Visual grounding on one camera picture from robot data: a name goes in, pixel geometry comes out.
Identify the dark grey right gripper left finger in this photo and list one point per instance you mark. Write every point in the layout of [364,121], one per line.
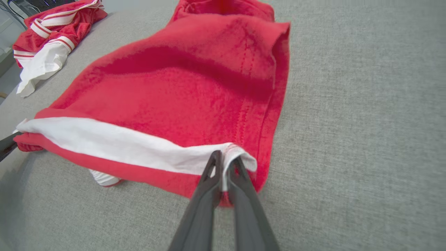
[200,216]

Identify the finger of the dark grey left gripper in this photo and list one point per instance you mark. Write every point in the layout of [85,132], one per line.
[5,148]

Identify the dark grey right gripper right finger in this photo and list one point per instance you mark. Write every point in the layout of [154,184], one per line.
[249,223]

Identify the red shorts with white stripe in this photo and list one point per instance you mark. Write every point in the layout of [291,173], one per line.
[181,97]

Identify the red Bulls jersey white sleeves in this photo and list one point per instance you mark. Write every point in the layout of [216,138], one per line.
[59,35]

